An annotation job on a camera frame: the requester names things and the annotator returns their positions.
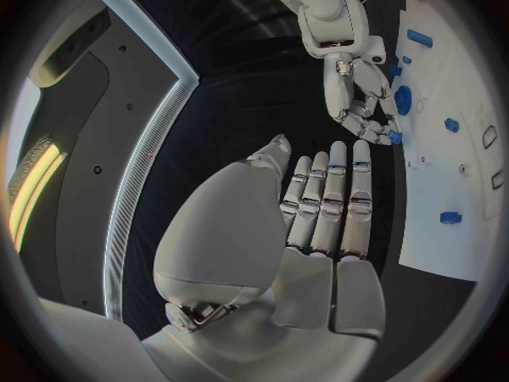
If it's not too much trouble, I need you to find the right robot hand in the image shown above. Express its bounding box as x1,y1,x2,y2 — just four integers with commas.
321,52,405,147

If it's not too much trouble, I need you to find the white task board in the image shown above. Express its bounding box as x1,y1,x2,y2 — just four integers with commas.
392,0,507,283

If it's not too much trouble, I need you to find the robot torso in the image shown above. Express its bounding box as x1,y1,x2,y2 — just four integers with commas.
5,0,201,323

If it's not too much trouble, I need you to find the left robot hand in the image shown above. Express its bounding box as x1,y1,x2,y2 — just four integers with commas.
141,133,389,382

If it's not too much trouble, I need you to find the blue gear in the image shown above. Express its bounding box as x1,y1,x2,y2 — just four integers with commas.
393,85,414,116

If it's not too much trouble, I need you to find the blue long cylinder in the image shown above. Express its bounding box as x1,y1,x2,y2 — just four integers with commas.
405,28,435,48

